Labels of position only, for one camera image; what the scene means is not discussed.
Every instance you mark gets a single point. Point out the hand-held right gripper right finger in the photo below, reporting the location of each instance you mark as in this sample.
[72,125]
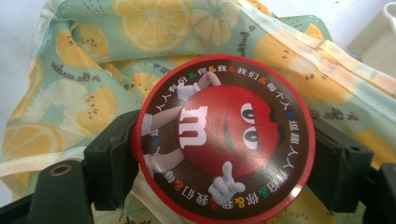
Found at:
[336,168]

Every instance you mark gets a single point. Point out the white plastic tray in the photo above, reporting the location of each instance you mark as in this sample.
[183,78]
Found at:
[378,40]

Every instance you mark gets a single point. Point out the lemon print fabric bag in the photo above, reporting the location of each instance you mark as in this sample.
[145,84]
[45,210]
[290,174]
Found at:
[93,81]

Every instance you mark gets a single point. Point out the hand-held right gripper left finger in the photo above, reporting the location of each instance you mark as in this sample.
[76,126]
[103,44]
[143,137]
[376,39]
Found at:
[112,161]

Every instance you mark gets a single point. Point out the white table mat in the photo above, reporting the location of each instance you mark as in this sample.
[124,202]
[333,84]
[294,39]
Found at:
[14,28]

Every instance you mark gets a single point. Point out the round red candy tin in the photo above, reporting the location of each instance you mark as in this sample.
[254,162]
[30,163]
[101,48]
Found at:
[227,140]

